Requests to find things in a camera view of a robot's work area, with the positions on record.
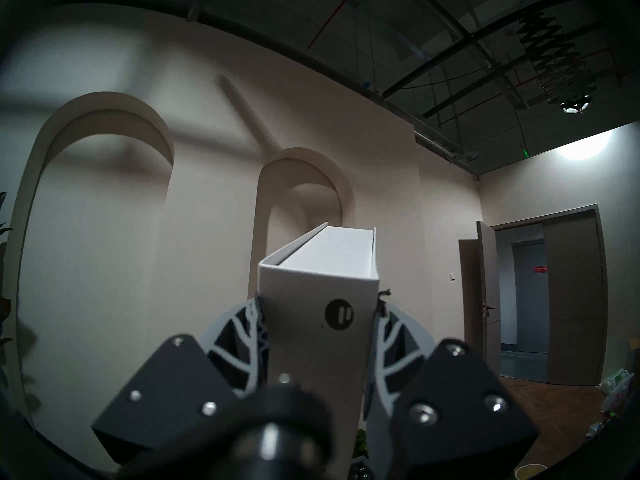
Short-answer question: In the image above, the grey door with red sign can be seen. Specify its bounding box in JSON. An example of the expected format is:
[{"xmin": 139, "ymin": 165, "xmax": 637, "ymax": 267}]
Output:
[{"xmin": 512, "ymin": 240, "xmax": 551, "ymax": 356}]

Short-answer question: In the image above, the white Design Hotels yearbook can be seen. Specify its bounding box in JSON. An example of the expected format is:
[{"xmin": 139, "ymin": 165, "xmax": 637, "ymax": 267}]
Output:
[{"xmin": 257, "ymin": 222, "xmax": 381, "ymax": 480}]

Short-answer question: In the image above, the plain brown door leaf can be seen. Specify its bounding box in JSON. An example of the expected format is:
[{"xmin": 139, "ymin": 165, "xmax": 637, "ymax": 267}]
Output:
[{"xmin": 541, "ymin": 208, "xmax": 609, "ymax": 388}]

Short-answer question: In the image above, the brown door with handle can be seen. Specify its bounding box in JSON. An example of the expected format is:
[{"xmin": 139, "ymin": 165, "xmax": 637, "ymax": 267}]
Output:
[{"xmin": 458, "ymin": 220, "xmax": 503, "ymax": 376}]

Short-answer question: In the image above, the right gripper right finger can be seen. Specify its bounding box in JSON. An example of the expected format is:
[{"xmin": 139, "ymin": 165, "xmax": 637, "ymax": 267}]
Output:
[{"xmin": 364, "ymin": 288, "xmax": 540, "ymax": 480}]

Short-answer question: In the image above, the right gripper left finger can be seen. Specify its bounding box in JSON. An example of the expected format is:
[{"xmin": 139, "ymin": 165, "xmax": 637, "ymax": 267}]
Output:
[{"xmin": 91, "ymin": 295, "xmax": 271, "ymax": 469}]

